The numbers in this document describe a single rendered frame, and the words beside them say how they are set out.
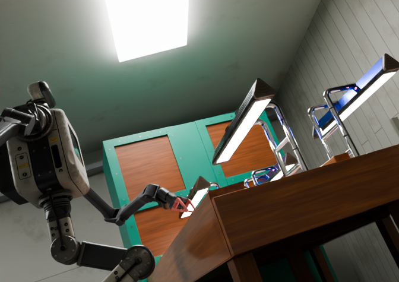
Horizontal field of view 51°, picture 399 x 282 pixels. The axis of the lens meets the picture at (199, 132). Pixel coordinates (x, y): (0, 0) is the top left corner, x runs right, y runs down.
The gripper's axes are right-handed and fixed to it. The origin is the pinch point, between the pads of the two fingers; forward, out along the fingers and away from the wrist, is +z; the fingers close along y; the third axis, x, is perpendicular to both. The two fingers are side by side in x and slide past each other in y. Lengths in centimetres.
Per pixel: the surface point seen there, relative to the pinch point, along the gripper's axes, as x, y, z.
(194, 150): 21, -100, -65
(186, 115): 47, -261, -181
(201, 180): 12.9, -21.0, -11.8
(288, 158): 46, -56, 16
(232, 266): 8, 75, 52
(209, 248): 7, 67, 41
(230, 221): 19, 80, 48
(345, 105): 75, -1, 44
